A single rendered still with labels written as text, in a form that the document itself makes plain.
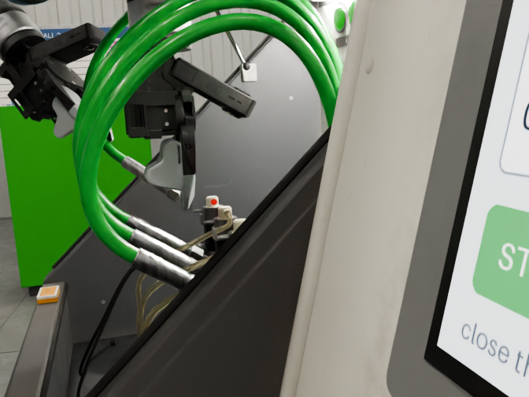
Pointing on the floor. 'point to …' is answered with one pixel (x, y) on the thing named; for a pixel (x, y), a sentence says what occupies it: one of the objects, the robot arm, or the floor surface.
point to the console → (371, 196)
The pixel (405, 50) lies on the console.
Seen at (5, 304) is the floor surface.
